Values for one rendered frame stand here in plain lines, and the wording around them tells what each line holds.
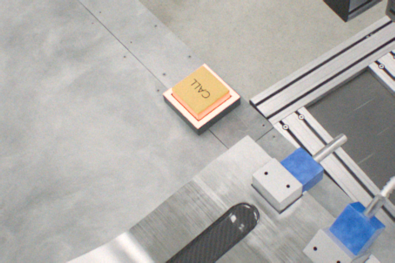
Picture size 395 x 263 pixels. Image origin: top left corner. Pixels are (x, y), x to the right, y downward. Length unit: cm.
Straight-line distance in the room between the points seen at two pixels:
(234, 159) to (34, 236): 29
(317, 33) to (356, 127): 49
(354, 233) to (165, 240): 22
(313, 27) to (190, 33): 35
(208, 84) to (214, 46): 109
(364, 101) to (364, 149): 13
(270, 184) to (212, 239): 10
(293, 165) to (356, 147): 83
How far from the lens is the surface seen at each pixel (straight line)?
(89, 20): 124
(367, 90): 185
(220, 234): 93
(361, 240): 87
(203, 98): 108
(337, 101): 182
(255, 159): 96
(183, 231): 93
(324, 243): 87
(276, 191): 91
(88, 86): 116
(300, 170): 94
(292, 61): 214
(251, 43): 218
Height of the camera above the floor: 173
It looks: 59 degrees down
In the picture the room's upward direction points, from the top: 9 degrees counter-clockwise
